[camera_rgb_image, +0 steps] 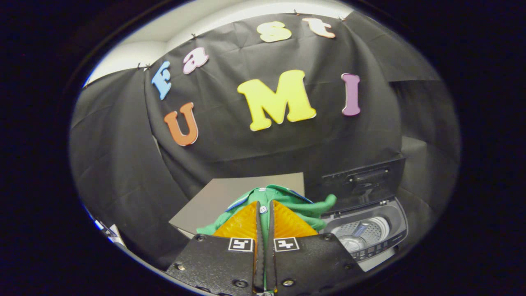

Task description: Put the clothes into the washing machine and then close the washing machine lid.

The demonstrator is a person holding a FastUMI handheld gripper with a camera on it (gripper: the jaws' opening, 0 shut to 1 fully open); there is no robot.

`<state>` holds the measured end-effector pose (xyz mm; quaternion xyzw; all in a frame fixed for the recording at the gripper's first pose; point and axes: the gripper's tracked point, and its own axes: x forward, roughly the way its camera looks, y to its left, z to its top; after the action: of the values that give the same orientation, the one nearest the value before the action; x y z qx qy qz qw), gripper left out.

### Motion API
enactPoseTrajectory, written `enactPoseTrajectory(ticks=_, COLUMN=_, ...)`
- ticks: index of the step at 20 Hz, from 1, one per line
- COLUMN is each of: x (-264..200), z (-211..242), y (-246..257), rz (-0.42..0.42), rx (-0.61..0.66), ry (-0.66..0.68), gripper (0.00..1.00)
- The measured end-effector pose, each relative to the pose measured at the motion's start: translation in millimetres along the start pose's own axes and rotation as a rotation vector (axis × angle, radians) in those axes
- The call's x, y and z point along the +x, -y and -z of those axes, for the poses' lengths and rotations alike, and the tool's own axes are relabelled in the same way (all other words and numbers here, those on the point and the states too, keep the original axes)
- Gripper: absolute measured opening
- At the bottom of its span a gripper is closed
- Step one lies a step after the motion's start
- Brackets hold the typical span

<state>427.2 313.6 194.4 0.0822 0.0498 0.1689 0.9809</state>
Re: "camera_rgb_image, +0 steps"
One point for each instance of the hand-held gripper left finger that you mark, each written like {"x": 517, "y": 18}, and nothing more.
{"x": 259, "y": 255}

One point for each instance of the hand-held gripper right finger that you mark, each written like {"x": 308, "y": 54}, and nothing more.
{"x": 270, "y": 255}

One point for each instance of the green polo shirt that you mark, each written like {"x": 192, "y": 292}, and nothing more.
{"x": 287, "y": 198}

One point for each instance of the grey washing machine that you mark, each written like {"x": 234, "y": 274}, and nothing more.
{"x": 390, "y": 230}

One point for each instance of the grey cabinet with dark top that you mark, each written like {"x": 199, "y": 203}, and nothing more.
{"x": 222, "y": 197}

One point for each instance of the black backdrop cloth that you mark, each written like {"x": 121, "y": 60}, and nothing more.
{"x": 246, "y": 156}

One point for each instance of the white and blue object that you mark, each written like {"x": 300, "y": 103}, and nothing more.
{"x": 104, "y": 229}

